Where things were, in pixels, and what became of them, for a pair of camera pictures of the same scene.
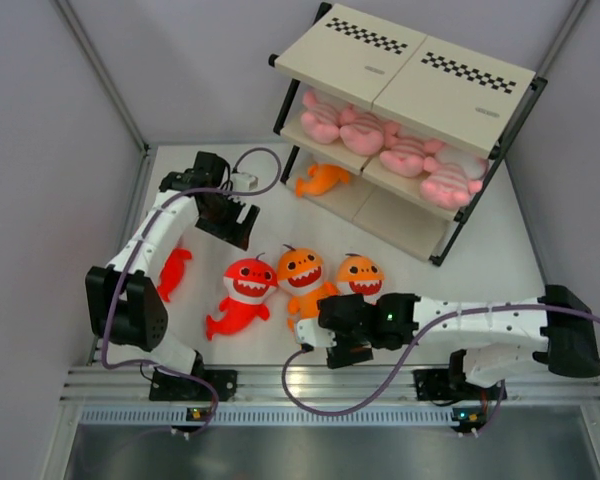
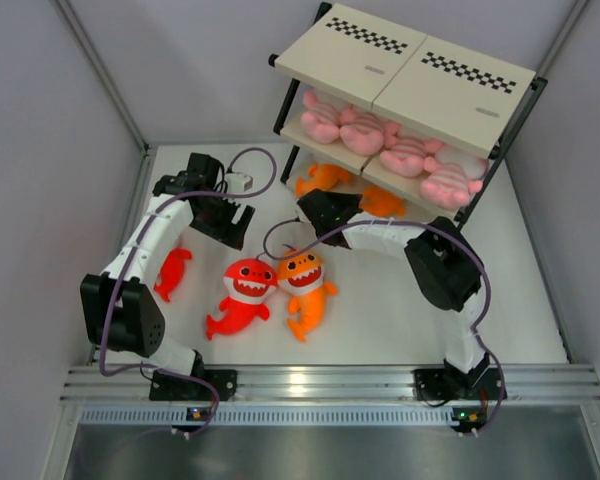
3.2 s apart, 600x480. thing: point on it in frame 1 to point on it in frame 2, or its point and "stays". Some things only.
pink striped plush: [320, 120] stays
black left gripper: [239, 231] stays
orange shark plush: [358, 274] to [381, 202]
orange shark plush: [300, 276] stays
